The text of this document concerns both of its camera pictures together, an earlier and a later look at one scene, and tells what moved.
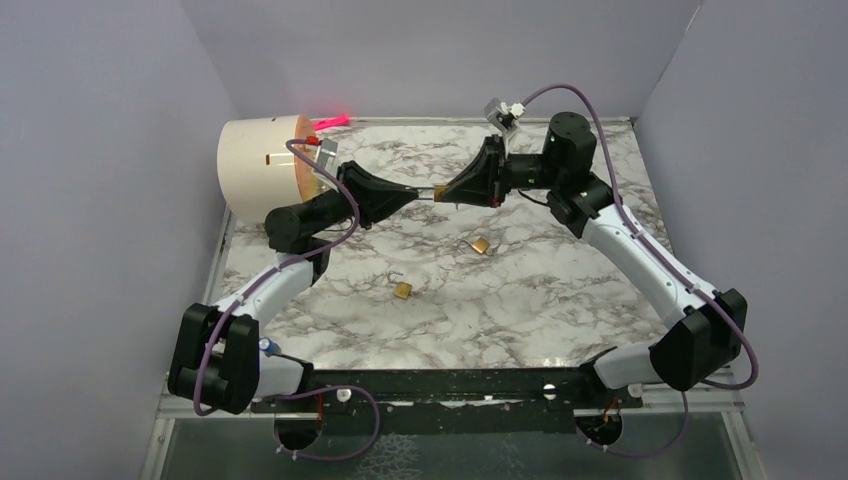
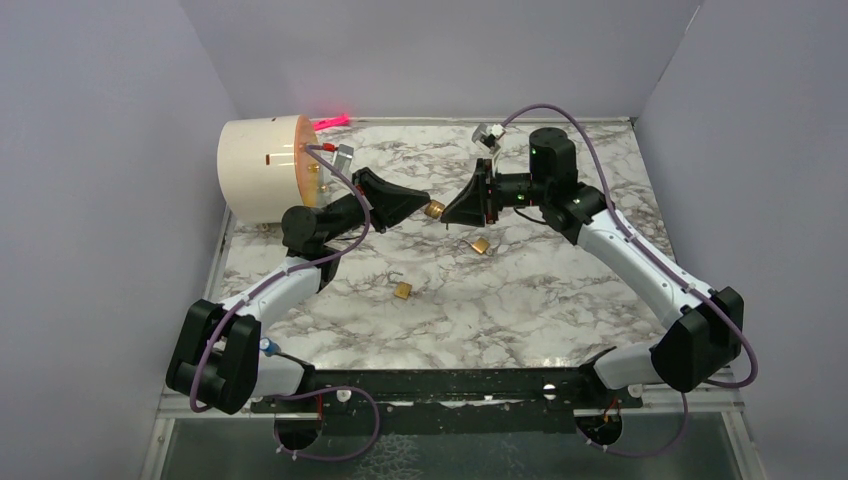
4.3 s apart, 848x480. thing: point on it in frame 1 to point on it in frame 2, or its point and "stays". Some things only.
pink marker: (326, 123) stays
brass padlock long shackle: (440, 193) to (434, 209)
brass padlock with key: (481, 245) stays
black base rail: (451, 402) stays
